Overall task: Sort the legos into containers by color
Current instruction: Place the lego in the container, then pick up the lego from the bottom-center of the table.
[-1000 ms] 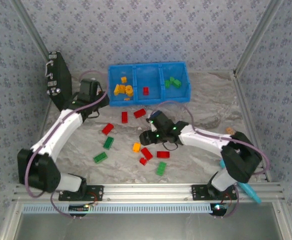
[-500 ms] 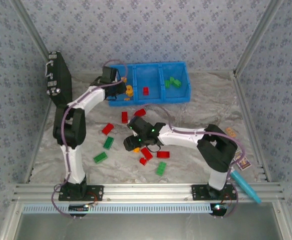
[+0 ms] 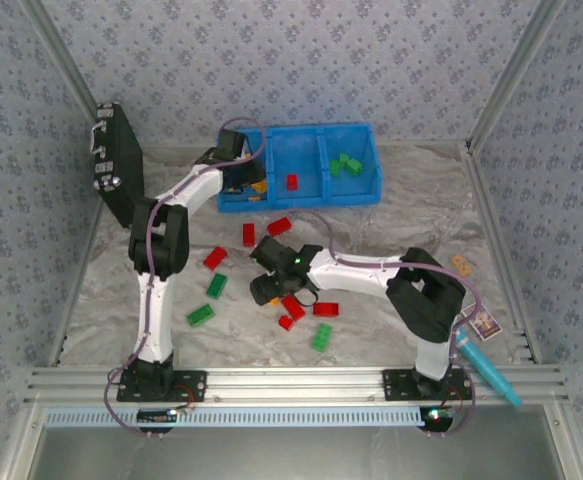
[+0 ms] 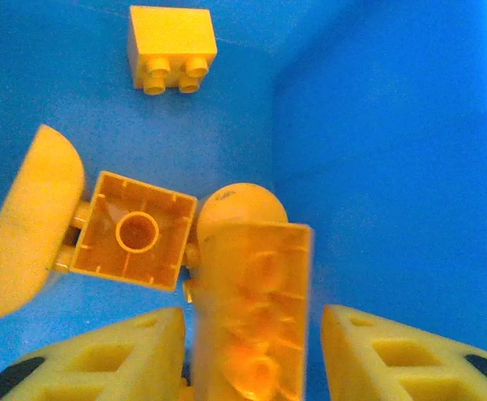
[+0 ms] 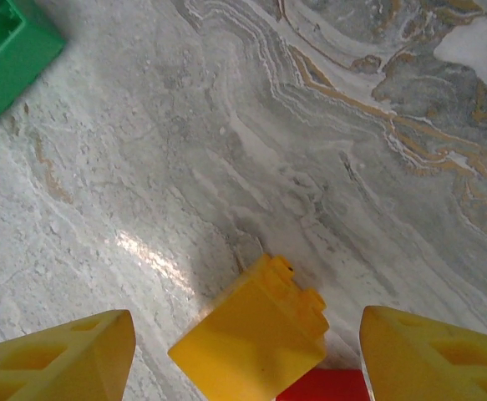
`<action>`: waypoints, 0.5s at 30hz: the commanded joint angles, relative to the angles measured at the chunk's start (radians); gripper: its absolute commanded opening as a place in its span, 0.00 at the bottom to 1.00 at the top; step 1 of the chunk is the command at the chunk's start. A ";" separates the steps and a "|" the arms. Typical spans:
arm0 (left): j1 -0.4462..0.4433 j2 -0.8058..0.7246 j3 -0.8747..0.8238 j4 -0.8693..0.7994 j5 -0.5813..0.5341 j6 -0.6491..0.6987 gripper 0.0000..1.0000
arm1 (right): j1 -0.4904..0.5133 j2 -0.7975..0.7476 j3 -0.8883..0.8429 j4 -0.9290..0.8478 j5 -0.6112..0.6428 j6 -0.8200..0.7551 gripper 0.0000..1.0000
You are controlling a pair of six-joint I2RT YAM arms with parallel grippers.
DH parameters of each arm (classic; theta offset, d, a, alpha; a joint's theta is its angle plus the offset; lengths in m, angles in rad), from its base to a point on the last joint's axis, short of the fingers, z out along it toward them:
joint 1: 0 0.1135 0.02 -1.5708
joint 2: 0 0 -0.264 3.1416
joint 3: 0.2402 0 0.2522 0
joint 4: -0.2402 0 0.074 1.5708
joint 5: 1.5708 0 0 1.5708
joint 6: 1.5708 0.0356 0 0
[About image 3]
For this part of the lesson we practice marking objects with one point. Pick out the small red lego brick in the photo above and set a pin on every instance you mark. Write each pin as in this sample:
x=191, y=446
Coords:
x=286, y=323

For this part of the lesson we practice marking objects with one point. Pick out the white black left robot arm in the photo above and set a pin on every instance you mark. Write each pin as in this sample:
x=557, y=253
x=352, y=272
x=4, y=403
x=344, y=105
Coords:
x=153, y=310

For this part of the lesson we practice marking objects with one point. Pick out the blue three-compartment plastic bin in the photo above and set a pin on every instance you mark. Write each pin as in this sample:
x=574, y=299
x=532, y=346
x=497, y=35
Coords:
x=301, y=150

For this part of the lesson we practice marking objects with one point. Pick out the black hard case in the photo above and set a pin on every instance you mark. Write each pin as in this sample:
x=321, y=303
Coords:
x=123, y=170

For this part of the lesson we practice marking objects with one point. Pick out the small orange tag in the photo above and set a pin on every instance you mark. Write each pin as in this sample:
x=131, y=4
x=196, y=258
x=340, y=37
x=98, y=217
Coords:
x=461, y=265

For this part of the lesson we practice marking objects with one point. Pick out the grey metal panel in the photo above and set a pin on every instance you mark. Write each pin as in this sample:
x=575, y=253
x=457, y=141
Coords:
x=291, y=455

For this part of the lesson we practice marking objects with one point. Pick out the left controller circuit board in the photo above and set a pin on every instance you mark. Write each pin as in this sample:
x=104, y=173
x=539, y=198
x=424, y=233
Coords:
x=158, y=416

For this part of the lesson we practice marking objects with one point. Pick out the controller circuit board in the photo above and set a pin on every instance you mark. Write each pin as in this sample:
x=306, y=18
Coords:
x=436, y=419
x=158, y=416

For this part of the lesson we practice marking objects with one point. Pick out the small purple picture card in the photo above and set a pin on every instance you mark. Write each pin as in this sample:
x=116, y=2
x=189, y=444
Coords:
x=486, y=325

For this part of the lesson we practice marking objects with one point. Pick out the right controller circuit board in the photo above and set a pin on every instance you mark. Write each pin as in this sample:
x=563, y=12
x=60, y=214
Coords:
x=436, y=419

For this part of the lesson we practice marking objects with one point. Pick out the teal marker pen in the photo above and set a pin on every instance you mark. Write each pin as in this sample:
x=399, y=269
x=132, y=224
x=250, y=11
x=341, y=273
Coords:
x=486, y=372

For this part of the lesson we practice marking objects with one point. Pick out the aluminium mounting rail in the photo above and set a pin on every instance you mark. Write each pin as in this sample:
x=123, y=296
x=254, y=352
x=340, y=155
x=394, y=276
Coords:
x=296, y=385

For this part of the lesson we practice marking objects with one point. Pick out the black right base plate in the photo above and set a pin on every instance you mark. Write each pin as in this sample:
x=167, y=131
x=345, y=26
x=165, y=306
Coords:
x=396, y=382

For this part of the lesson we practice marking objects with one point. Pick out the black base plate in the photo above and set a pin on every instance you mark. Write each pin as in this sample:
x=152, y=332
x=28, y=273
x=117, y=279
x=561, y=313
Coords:
x=191, y=385
x=396, y=382

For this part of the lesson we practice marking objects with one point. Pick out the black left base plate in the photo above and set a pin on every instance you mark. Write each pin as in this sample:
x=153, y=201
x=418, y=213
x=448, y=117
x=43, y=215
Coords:
x=191, y=385

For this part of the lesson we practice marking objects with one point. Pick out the aluminium right side rail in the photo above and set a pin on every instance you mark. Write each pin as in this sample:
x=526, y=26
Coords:
x=498, y=250

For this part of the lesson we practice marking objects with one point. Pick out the aluminium left frame post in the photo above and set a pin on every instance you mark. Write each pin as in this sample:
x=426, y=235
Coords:
x=62, y=50

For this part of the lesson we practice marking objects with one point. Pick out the aluminium frame post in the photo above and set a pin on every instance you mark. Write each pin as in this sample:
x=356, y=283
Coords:
x=62, y=50
x=523, y=50

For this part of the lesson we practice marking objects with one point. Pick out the aluminium right frame post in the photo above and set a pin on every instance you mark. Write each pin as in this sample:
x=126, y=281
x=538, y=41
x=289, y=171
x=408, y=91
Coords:
x=523, y=50

